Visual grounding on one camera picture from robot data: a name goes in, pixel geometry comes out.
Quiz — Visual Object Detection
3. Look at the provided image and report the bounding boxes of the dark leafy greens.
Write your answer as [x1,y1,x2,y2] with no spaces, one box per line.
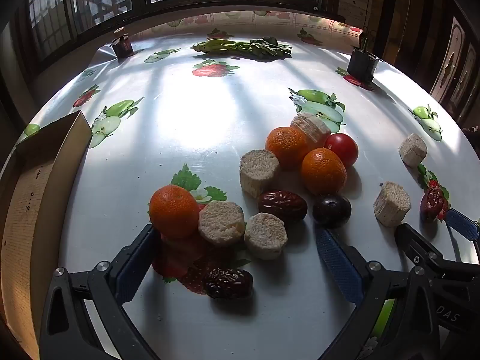
[240,36,293,59]

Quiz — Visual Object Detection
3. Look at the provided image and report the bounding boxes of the black plant pot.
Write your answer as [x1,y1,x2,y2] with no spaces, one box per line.
[347,32,379,83]

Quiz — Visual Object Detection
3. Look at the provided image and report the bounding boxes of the fruit-print tablecloth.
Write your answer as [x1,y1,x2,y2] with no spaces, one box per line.
[0,9,480,360]

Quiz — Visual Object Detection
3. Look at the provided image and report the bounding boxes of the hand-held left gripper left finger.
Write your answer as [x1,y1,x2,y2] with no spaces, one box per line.
[39,223,166,360]

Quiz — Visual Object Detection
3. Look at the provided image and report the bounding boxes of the dark red jujube date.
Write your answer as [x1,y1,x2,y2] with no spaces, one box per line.
[257,190,308,223]
[420,189,447,223]
[204,268,254,300]

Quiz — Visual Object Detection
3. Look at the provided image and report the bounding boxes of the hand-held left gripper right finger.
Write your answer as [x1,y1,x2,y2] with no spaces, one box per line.
[314,227,441,360]

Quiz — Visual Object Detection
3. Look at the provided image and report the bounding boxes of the brown cardboard box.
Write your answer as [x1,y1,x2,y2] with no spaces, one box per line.
[0,110,93,360]

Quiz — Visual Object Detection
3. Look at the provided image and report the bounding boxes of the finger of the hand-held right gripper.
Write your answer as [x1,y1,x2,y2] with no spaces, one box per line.
[394,223,451,271]
[444,208,480,242]

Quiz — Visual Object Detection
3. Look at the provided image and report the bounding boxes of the orange mandarin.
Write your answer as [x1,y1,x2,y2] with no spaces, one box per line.
[300,148,347,196]
[265,126,310,170]
[149,184,201,239]

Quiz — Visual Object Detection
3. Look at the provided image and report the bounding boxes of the dark purple plum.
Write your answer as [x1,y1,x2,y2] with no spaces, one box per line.
[312,194,352,229]

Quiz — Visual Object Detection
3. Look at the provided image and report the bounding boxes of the wooden door with glass panels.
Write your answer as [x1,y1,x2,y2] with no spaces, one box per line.
[427,15,480,121]

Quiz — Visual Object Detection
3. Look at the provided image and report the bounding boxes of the dark jar with cork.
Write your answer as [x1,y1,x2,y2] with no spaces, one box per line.
[111,28,135,59]

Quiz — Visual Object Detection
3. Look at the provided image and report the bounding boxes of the light green vegetable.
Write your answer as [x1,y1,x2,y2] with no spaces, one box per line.
[187,38,259,54]

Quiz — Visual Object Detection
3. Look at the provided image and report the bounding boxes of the red tomato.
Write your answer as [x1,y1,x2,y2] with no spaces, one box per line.
[324,133,359,169]

